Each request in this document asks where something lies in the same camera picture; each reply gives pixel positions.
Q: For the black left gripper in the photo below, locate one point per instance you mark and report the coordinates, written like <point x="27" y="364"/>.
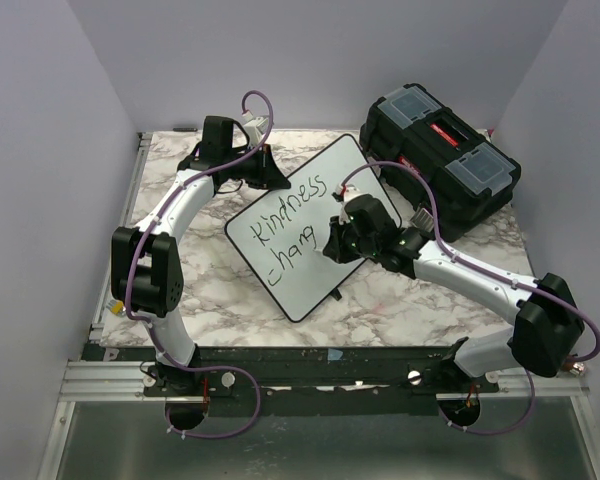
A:
<point x="268" y="175"/>

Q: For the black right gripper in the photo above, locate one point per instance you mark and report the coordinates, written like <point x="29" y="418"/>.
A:
<point x="334" y="248"/>

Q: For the white framed whiteboard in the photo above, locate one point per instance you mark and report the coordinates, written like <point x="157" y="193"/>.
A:
<point x="281" y="235"/>

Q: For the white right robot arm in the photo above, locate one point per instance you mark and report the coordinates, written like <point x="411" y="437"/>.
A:
<point x="543" y="327"/>

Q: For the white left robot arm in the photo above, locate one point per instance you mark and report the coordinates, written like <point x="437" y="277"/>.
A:
<point x="146" y="271"/>

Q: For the black red toolbox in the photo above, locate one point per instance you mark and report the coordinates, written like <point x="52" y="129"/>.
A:
<point x="470" y="178"/>

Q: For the yellow small object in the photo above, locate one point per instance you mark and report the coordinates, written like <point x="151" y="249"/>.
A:
<point x="116" y="307"/>

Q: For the copper pipe fitting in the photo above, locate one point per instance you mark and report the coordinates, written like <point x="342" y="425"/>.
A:
<point x="574" y="366"/>

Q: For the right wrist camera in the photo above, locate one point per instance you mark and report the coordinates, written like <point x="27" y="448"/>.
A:
<point x="345" y="193"/>

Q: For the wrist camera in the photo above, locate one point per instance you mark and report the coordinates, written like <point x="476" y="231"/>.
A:
<point x="255" y="127"/>
<point x="345" y="193"/>

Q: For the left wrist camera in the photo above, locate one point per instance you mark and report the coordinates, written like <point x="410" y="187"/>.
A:
<point x="255" y="127"/>

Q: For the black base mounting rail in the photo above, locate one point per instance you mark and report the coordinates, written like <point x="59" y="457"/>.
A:
<point x="286" y="381"/>

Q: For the aluminium frame rail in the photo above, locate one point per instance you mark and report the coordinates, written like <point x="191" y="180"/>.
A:
<point x="102" y="307"/>

